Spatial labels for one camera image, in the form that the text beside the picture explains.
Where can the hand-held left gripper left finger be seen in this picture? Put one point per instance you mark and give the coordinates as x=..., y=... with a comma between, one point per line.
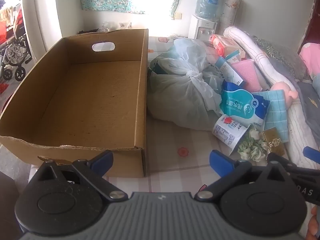
x=102, y=158

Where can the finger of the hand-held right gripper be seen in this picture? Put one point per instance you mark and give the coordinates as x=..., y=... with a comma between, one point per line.
x=311, y=154
x=300, y=171

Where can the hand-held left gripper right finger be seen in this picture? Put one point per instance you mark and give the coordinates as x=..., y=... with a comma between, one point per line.
x=220, y=161

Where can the white cup with strawberry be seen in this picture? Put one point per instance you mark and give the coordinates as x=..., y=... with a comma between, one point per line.
x=228, y=132

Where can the blue wet wipes pack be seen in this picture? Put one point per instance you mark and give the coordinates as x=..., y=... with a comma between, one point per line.
x=242, y=105

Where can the brown cardboard box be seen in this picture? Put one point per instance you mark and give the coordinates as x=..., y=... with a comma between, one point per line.
x=95, y=92

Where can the pink pig plush toy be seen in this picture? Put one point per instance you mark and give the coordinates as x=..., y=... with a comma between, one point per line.
x=282, y=90

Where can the pink textured sponge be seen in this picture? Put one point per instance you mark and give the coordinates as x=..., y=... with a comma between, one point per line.
x=246, y=75

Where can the blue white cotton pad packet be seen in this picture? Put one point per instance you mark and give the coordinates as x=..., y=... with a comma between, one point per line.
x=228, y=71

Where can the person's right hand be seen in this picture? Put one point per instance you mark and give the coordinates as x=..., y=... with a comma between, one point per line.
x=314, y=221

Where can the green floral scrunchie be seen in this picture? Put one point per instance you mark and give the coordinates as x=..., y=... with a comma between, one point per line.
x=252, y=147

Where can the small gold box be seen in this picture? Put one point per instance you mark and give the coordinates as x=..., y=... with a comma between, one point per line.
x=273, y=142

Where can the light blue checked towel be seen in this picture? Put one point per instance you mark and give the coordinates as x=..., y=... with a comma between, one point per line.
x=275, y=112

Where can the tied translucent plastic bag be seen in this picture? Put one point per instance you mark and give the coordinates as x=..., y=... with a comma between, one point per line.
x=180, y=90

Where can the pink grey floral quilt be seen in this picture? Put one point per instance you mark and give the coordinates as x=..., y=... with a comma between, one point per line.
x=311, y=55

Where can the grey leaf print pillow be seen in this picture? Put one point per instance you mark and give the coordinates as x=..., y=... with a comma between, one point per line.
x=282, y=52

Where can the red tissue pack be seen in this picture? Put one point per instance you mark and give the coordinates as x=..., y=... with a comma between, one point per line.
x=222, y=43

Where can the white rolled blanket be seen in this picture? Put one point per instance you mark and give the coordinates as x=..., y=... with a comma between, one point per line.
x=250, y=47

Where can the clear plastic bags clutter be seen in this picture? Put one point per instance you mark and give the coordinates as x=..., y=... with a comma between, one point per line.
x=107, y=26

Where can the white water dispenser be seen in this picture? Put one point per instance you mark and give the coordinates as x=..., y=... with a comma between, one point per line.
x=201, y=28

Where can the wheelchair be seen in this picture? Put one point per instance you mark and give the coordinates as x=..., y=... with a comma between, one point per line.
x=15, y=55

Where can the dark red door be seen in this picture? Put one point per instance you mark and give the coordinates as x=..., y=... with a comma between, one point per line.
x=313, y=17

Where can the rolled floral wallpaper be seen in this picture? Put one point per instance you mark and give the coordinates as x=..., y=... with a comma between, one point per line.
x=230, y=12

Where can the blue water bottle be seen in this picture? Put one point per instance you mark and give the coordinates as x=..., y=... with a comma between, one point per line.
x=207, y=2

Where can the beige wall socket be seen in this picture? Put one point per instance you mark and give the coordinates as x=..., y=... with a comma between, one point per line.
x=178, y=15

